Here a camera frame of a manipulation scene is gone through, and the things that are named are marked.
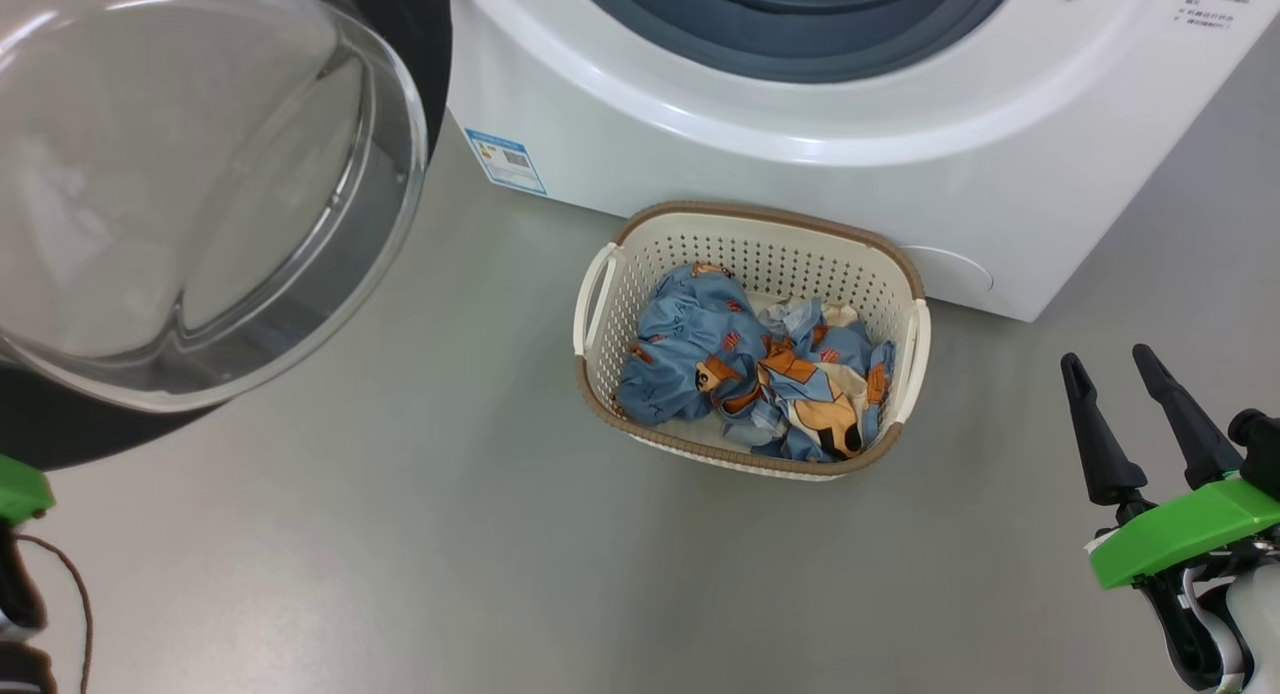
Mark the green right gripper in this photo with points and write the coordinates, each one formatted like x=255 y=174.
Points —
x=1180 y=534

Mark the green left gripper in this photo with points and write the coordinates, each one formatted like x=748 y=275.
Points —
x=20 y=489

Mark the blue garment large cream print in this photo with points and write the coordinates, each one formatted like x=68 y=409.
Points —
x=825 y=394

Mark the black round glass washer door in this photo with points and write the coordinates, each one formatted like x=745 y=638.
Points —
x=200 y=174

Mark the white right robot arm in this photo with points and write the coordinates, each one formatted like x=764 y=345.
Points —
x=1262 y=624

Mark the white front-load washing machine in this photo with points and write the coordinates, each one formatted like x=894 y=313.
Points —
x=800 y=174

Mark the round white drain filter cover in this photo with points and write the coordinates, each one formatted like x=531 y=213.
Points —
x=945 y=272

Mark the cream perforated laundry basket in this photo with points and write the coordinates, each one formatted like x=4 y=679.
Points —
x=760 y=249

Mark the blue energy label sticker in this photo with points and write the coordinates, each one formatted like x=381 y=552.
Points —
x=505 y=161

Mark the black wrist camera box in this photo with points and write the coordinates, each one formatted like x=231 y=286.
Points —
x=1262 y=449

